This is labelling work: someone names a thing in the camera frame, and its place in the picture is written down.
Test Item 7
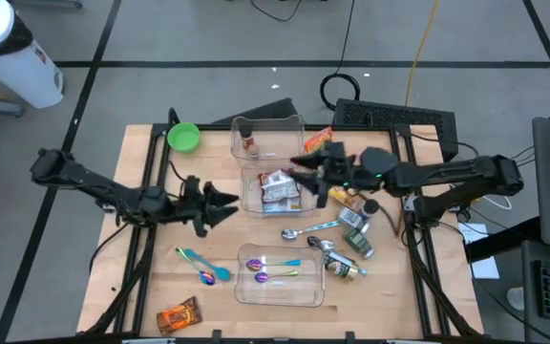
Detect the grey computer mouse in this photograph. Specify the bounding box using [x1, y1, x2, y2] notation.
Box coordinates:
[505, 285, 527, 312]

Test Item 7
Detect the silver metal spoon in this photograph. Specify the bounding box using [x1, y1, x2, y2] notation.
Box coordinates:
[280, 220, 342, 242]

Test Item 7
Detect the green herb spice jar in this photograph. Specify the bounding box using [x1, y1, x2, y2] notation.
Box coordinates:
[342, 227, 376, 261]

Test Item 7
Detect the yellow floor cable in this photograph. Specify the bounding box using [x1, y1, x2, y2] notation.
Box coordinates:
[403, 0, 442, 108]

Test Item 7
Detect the white paper sheet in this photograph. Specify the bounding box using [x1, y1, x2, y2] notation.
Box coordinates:
[456, 221, 501, 281]

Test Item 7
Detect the coiled black floor cable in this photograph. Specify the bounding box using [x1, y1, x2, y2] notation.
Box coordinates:
[319, 0, 362, 112]

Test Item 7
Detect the green plastic bowl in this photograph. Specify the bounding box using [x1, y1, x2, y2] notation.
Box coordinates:
[166, 121, 201, 155]

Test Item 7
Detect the blue ramen noodle pack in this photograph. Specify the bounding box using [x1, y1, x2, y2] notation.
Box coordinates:
[261, 198, 304, 215]

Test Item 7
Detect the red ramen noodle pack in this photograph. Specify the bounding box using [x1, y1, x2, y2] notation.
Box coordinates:
[257, 167, 304, 205]

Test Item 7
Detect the black flat wedge panel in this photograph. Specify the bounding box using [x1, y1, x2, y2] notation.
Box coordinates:
[211, 97, 299, 127]

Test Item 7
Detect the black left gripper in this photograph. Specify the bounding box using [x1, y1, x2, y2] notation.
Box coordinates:
[169, 174, 241, 239]

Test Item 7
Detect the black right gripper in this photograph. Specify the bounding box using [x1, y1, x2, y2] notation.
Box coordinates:
[287, 141, 368, 210]

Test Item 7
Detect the clear plastic bin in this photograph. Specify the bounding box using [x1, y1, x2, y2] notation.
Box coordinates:
[234, 243, 327, 308]
[239, 161, 323, 219]
[229, 114, 307, 169]

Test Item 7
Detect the white trash can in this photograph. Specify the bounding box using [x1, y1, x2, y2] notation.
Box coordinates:
[0, 0, 65, 111]

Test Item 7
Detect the orange brown candy wrapper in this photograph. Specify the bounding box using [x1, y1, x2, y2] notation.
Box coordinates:
[156, 295, 204, 336]

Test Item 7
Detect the black support beam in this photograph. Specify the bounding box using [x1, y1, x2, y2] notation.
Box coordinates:
[465, 215, 542, 265]

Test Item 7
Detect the iridescent spoon teal handle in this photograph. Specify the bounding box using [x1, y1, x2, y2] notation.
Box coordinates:
[244, 258, 303, 272]

